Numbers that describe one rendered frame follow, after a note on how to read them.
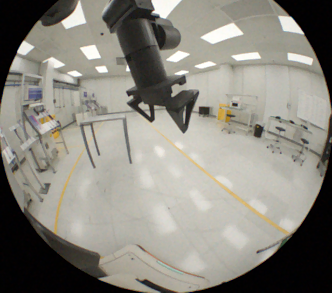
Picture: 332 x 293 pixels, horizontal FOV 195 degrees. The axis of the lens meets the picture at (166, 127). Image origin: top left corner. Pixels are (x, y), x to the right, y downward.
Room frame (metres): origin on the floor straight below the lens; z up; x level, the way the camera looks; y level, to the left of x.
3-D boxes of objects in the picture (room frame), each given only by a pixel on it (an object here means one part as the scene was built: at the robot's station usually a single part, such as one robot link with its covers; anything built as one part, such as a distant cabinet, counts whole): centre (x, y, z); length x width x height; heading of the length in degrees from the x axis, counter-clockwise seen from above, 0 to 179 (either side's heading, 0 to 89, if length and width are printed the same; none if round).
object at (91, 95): (5.22, 4.81, 0.95); 1.36 x 0.82 x 1.90; 115
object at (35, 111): (0.76, 2.56, 0.65); 1.01 x 0.73 x 1.29; 115
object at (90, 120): (1.34, 0.99, 0.40); 0.70 x 0.45 x 0.80; 112
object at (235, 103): (3.24, -2.75, 1.03); 0.44 x 0.37 x 0.46; 30
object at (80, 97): (3.89, 4.22, 0.95); 1.36 x 0.82 x 1.90; 115
